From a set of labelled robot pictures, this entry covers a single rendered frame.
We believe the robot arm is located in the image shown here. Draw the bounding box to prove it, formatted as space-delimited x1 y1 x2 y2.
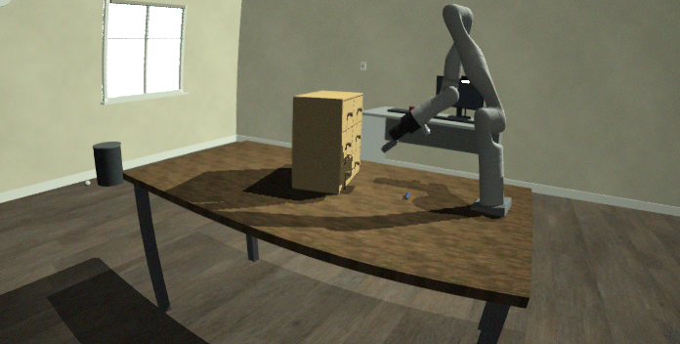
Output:
421 4 506 206

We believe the tan wooden chest of drawers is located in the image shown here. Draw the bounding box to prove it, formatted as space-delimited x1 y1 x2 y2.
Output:
292 91 363 194

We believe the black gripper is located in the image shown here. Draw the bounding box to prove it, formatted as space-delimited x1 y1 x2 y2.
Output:
381 105 431 152

